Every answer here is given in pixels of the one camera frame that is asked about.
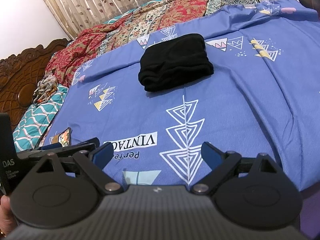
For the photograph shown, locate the teal white patterned pillow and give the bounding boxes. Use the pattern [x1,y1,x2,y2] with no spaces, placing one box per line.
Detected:
[12,85,68,152]

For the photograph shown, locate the crumpled floral cloth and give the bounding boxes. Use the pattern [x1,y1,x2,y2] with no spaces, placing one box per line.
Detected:
[32,73,58,106]

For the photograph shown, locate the black pants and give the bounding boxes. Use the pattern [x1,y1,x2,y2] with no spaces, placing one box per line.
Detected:
[138,34,214,92]

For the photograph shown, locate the brown cardboard card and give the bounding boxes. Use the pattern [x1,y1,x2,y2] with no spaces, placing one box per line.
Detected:
[50,134,59,144]

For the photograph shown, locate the red patterned quilt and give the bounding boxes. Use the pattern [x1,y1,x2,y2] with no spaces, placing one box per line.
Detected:
[44,0,270,87]

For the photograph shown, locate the blue printed bedsheet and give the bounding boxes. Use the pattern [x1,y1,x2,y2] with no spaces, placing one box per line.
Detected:
[44,0,319,190]

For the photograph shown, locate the carved wooden headboard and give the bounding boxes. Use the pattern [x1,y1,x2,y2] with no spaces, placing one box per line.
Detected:
[0,38,69,131]

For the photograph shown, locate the person's left hand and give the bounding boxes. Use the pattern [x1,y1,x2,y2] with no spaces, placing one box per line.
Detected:
[0,195,17,238]

